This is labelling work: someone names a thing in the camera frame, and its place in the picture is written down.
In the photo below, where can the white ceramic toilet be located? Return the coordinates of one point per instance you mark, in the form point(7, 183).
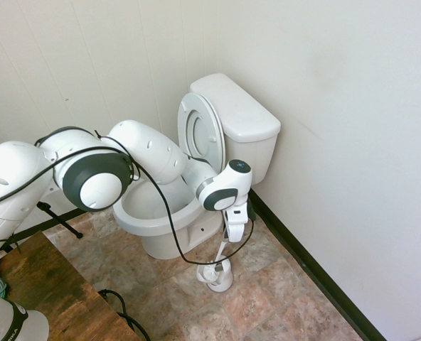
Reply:
point(253, 160)

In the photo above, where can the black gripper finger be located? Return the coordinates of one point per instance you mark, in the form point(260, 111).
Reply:
point(225, 235)

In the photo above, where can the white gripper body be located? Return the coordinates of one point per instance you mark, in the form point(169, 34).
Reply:
point(236, 223)

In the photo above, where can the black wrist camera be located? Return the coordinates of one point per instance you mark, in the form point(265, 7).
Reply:
point(250, 211)

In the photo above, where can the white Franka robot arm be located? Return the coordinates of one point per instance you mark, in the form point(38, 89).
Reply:
point(18, 184)

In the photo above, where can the black camera tripod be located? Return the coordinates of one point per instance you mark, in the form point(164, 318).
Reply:
point(59, 220)

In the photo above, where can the white toilet seat with lid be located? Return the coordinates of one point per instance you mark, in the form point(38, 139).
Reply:
point(203, 106)

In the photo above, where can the white toilet brush holder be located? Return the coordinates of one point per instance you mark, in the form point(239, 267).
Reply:
point(224, 282)

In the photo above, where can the white toilet tank lid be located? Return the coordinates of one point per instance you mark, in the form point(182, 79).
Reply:
point(239, 110)

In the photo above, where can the white toilet brush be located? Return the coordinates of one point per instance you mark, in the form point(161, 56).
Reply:
point(220, 253)

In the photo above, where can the black rubber baseboard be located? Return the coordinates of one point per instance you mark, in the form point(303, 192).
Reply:
point(303, 255)
point(72, 214)

